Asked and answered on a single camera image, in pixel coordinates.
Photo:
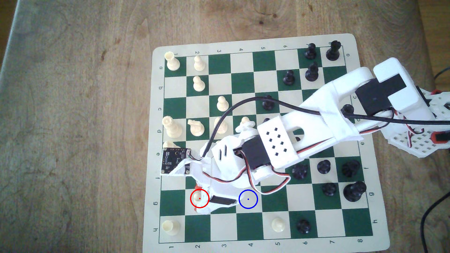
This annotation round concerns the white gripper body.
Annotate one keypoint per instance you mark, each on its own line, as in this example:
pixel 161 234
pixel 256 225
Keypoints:
pixel 223 200

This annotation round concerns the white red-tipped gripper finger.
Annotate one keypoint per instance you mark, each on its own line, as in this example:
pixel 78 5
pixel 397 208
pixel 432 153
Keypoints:
pixel 205 210
pixel 203 183

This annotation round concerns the white pawn chess piece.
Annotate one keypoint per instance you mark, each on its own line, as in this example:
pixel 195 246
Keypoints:
pixel 222 104
pixel 198 85
pixel 199 196
pixel 199 64
pixel 277 225

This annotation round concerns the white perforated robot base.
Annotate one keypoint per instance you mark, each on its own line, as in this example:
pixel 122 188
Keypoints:
pixel 415 146

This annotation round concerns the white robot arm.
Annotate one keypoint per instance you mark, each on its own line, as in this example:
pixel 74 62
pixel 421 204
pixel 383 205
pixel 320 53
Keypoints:
pixel 281 140

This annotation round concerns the white rook chess piece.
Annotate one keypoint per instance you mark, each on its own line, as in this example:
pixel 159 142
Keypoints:
pixel 171 227
pixel 172 62

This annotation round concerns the white king chess piece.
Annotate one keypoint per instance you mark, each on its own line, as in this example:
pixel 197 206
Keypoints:
pixel 168 144

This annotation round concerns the white knight chess piece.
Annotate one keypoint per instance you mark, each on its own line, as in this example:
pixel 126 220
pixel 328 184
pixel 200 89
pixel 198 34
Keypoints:
pixel 196 129

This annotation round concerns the white bishop chess piece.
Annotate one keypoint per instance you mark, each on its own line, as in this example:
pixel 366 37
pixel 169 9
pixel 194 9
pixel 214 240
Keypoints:
pixel 224 130

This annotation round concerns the white queen chess piece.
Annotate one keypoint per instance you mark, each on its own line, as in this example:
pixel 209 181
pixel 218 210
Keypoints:
pixel 172 129

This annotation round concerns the black rook chess piece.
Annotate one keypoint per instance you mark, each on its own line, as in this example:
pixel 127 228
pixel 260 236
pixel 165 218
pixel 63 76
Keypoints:
pixel 300 172
pixel 333 52

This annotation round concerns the black pawn chess piece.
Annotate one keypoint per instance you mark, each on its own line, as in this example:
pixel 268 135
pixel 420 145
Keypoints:
pixel 310 52
pixel 303 227
pixel 268 105
pixel 323 167
pixel 289 79
pixel 329 189

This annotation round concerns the green white chess board mat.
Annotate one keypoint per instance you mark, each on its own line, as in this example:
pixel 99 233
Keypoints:
pixel 242 84

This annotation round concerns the black knight chess piece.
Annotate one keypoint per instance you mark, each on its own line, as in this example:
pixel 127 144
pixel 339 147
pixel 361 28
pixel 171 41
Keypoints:
pixel 351 169

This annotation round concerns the black king chess piece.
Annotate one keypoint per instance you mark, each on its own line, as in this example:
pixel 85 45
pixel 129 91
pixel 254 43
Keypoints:
pixel 353 192

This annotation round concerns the black bishop chess piece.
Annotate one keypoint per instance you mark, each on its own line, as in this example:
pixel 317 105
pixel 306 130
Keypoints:
pixel 312 73

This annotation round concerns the red black clamp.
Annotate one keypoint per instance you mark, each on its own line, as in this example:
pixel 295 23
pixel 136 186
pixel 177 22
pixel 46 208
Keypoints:
pixel 439 137

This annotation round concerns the black camera board white mount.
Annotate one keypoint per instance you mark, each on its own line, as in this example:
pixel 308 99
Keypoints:
pixel 174 158

